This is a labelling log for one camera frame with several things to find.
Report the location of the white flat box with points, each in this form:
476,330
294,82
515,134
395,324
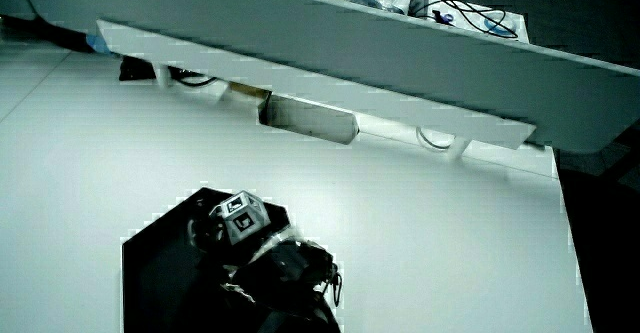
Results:
520,30

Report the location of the grey metal box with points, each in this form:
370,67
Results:
310,120

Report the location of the black plate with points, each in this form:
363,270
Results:
150,283

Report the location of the white back panel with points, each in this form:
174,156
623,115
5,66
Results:
350,33

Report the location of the black block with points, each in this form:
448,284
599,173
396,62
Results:
136,70

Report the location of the white shelf riser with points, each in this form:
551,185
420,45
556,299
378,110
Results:
320,90

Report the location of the black round speaker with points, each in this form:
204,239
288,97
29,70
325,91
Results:
201,233

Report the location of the person's right hand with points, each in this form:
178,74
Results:
243,219

